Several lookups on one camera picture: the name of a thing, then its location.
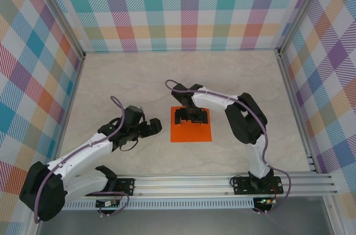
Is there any small controller board green light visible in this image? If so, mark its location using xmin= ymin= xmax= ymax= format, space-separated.
xmin=257 ymin=197 xmax=276 ymax=207

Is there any slotted grey cable duct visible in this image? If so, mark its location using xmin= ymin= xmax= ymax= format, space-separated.
xmin=63 ymin=201 xmax=255 ymax=210

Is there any aluminium side rail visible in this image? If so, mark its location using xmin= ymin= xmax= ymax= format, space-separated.
xmin=274 ymin=50 xmax=319 ymax=174
xmin=57 ymin=54 xmax=86 ymax=163

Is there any aluminium extrusion mounting rail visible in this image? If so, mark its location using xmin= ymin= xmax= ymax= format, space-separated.
xmin=63 ymin=172 xmax=339 ymax=199

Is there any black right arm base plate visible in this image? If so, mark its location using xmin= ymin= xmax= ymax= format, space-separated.
xmin=231 ymin=176 xmax=283 ymax=196

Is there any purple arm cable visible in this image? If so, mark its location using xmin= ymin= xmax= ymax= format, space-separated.
xmin=33 ymin=96 xmax=130 ymax=224
xmin=165 ymin=79 xmax=292 ymax=216

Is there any thin black left gripper wire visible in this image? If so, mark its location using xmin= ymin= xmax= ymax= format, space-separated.
xmin=119 ymin=139 xmax=140 ymax=152

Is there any aluminium frame post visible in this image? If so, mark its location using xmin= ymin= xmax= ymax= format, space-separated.
xmin=30 ymin=0 xmax=87 ymax=61
xmin=275 ymin=0 xmax=332 ymax=58

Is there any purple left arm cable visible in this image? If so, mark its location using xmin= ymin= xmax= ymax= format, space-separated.
xmin=33 ymin=96 xmax=130 ymax=224

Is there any grey metal sheet panel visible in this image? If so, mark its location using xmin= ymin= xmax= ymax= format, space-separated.
xmin=36 ymin=208 xmax=334 ymax=235

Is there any orange paper sheet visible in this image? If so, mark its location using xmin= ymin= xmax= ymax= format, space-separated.
xmin=169 ymin=106 xmax=213 ymax=143

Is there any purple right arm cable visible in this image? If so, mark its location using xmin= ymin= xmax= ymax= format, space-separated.
xmin=165 ymin=79 xmax=292 ymax=216

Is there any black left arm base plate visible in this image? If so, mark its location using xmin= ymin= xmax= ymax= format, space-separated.
xmin=115 ymin=178 xmax=136 ymax=196

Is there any small black controller board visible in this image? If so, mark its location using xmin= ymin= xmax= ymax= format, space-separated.
xmin=96 ymin=198 xmax=120 ymax=208

